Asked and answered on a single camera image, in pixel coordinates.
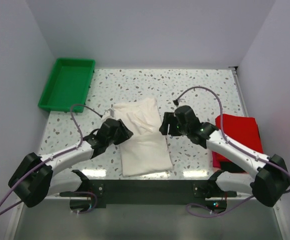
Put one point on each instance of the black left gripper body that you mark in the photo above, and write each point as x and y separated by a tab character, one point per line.
110	141

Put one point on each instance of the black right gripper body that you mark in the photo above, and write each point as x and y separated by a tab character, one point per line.
182	130

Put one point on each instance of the white printed t shirt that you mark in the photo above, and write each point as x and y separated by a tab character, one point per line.
146	152

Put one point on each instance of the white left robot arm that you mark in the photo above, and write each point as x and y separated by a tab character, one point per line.
31	181

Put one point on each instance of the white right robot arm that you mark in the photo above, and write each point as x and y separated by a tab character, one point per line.
265	178

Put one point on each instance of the pink folded t shirt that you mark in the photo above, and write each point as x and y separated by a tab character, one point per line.
216	159

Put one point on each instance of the red folded t shirt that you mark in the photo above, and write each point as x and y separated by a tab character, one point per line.
242	129

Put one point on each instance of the black folded t shirt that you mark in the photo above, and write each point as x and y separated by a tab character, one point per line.
231	167

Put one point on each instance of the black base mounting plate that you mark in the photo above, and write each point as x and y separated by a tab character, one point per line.
101	193

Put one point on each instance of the green plastic tray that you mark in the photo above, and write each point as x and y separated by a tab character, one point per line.
68	84

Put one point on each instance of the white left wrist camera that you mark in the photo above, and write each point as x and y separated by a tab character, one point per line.
108	114

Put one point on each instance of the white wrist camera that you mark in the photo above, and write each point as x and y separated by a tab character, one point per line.
179	102
108	114

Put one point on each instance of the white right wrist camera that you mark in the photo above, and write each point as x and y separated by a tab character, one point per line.
179	102

